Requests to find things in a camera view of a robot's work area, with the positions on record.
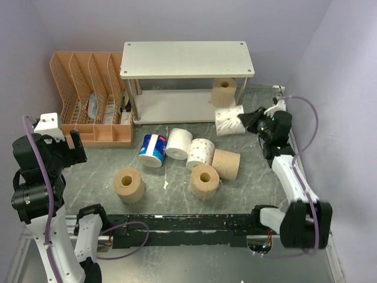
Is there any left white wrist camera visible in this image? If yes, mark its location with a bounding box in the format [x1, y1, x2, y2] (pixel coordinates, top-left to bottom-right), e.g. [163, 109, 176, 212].
[34, 113, 65, 142]

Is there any black pen in organizer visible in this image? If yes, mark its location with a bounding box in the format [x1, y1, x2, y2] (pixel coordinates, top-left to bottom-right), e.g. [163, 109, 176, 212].
[118, 91, 125, 115]

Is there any tissue pack in organizer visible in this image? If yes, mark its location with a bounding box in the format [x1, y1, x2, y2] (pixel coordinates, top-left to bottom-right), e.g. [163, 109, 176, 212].
[87, 93, 104, 120]

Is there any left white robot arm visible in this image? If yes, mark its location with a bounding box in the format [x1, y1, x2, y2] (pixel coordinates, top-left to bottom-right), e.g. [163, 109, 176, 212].
[11, 130, 110, 282]

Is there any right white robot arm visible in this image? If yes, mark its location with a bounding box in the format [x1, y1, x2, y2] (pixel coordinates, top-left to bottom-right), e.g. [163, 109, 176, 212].
[238, 107, 332, 249]

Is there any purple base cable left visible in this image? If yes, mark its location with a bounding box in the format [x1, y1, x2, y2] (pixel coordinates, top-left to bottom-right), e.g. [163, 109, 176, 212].
[95, 220, 151, 261]

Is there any white two-tier metal shelf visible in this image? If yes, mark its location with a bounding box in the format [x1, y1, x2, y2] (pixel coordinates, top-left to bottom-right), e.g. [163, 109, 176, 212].
[120, 41, 255, 125]

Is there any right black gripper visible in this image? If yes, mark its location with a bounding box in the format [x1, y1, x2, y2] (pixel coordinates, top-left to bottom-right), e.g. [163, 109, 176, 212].
[239, 106, 273, 142]

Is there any orange plastic file organizer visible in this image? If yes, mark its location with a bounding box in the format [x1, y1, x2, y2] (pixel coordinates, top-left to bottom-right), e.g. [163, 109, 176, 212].
[49, 51, 134, 147]

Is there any brown paper roll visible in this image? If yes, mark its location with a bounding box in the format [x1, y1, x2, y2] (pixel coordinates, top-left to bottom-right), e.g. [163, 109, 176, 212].
[212, 149, 241, 180]

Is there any white floral roll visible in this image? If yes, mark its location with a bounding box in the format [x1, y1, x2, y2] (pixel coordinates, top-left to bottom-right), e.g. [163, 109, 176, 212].
[186, 139, 215, 170]
[215, 106, 246, 136]

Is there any plain white paper roll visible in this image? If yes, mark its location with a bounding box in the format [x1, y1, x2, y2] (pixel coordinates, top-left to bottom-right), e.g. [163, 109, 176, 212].
[166, 128, 193, 160]

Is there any white wall plug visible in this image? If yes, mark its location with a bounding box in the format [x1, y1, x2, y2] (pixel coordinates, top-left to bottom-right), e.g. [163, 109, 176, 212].
[273, 85, 285, 92]

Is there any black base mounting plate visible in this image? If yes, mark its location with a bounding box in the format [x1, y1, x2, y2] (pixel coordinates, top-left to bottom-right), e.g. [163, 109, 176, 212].
[108, 213, 267, 249]

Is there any aluminium frame rail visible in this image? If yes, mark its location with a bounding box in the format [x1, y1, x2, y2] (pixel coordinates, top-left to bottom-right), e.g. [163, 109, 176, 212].
[276, 88, 344, 283]

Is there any blue wrapped paper roll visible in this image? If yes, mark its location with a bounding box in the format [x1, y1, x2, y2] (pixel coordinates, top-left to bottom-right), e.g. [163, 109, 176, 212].
[138, 134, 167, 168]

